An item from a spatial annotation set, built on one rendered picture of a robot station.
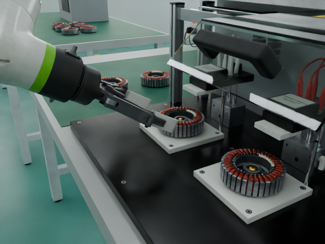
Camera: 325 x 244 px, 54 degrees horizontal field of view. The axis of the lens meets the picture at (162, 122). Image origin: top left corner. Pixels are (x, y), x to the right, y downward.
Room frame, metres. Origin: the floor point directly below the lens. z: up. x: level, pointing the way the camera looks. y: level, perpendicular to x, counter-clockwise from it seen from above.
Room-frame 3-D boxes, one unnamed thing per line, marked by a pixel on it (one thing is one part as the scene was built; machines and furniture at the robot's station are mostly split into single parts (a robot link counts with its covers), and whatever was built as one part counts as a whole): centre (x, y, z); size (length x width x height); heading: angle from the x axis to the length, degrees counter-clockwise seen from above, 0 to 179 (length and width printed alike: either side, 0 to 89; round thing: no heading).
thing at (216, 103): (0.76, -0.17, 0.80); 0.08 x 0.05 x 0.06; 29
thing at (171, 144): (0.69, -0.04, 0.78); 0.15 x 0.15 x 0.01; 29
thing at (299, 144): (0.55, -0.29, 0.80); 0.08 x 0.05 x 0.06; 29
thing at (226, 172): (0.48, -0.16, 0.80); 0.11 x 0.11 x 0.04
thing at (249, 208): (0.48, -0.16, 0.78); 0.15 x 0.15 x 0.01; 29
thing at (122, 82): (1.06, 0.18, 0.77); 0.11 x 0.11 x 0.04
